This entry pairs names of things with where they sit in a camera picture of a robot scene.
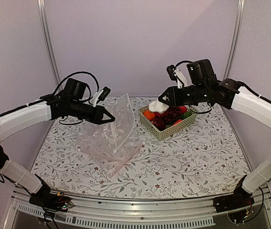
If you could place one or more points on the red toy pepper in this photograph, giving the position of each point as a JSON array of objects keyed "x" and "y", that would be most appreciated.
[{"x": 158, "y": 115}]

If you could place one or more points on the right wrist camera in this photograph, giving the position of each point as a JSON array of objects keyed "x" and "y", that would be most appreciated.
[{"x": 176, "y": 75}]

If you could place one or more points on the clear pink-zipper zip bag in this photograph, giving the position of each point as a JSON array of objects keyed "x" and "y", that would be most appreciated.
[{"x": 107, "y": 158}]

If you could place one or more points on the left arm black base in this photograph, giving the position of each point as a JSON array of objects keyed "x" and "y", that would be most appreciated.
[{"x": 49, "y": 201}]

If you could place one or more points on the right aluminium frame post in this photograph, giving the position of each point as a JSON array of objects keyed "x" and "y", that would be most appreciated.
[{"x": 235, "y": 38}]

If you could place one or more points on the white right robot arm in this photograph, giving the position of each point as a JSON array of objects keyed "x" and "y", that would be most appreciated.
[{"x": 228, "y": 93}]

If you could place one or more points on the floral patterned table mat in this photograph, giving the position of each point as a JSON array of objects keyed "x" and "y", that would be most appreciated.
[{"x": 203, "y": 159}]

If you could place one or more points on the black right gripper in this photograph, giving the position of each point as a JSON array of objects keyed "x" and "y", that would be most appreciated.
[{"x": 173, "y": 98}]

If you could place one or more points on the orange toy fruit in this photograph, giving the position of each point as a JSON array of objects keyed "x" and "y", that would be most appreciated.
[{"x": 149, "y": 115}]

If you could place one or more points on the aluminium frame post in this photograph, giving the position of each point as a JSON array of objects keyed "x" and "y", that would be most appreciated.
[
  {"x": 48, "y": 42},
  {"x": 235, "y": 38}
]

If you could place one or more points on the left aluminium frame post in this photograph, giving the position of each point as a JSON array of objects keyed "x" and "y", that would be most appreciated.
[{"x": 48, "y": 42}]

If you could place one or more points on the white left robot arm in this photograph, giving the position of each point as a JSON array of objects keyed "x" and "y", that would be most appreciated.
[{"x": 46, "y": 108}]

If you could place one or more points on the beige perforated plastic basket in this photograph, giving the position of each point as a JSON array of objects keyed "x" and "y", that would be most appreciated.
[{"x": 170, "y": 129}]

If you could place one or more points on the green toy vegetable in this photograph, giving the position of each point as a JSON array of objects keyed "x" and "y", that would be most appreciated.
[{"x": 186, "y": 115}]

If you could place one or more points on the white toy garlic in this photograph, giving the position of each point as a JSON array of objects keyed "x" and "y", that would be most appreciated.
[{"x": 157, "y": 106}]

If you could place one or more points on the aluminium front rail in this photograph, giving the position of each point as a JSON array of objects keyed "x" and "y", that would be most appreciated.
[{"x": 94, "y": 212}]

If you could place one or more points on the clear white-dotted zip bag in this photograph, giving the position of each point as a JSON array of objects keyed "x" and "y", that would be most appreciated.
[{"x": 108, "y": 138}]

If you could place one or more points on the dark purple toy grapes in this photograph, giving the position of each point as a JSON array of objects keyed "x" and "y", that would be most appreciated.
[{"x": 172, "y": 115}]

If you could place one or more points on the red toy tomato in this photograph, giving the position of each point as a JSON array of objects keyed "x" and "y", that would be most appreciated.
[{"x": 183, "y": 109}]

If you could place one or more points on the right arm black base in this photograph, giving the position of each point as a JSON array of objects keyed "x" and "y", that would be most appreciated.
[{"x": 238, "y": 199}]

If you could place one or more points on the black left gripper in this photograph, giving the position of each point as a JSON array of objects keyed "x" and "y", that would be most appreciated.
[{"x": 97, "y": 117}]

